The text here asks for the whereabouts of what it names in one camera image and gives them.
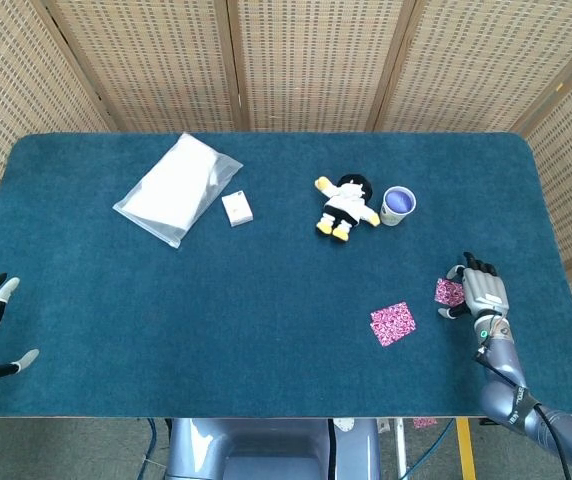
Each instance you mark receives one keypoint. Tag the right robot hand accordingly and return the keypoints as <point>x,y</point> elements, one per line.
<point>488,290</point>

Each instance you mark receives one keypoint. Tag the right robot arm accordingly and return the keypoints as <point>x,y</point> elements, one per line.
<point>506,360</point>

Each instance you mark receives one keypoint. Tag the floral paper cup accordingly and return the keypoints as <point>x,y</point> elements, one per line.
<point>398,202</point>

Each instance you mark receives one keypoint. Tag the black and white plush doll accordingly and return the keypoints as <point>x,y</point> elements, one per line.
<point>346,202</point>

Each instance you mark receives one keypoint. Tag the white stand leg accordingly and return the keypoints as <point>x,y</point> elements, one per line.
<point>400,450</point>

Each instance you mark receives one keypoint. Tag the teal table cloth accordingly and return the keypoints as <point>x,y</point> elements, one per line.
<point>216,310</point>

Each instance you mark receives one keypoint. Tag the white plastic bag package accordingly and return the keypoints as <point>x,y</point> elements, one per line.
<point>171,195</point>

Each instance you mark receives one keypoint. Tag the small white box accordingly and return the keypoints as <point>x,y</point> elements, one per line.
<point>237,209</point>

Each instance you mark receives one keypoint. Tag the blue-grey robot torso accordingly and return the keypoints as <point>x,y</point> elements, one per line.
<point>266,445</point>

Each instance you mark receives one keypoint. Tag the woven wooden folding screen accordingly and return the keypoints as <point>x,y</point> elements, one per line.
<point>316,65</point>

